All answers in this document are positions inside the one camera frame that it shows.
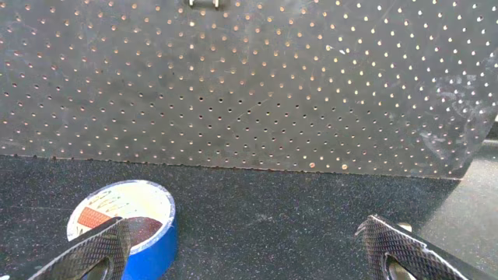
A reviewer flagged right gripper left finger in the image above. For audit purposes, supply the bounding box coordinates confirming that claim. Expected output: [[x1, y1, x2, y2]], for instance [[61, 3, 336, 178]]
[[26, 216, 132, 280]]

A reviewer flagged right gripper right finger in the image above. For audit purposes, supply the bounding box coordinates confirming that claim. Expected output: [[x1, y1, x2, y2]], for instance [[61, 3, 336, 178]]
[[354, 214, 496, 280]]

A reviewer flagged roll of blue tape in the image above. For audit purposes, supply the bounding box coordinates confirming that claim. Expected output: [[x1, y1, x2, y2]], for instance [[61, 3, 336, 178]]
[[65, 179, 179, 280]]

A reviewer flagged black pegboard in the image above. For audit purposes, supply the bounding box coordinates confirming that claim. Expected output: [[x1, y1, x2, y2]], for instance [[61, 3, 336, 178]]
[[0, 0, 498, 180]]

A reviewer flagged metal hook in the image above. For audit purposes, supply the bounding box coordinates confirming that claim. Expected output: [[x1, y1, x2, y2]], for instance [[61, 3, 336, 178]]
[[188, 0, 222, 9]]

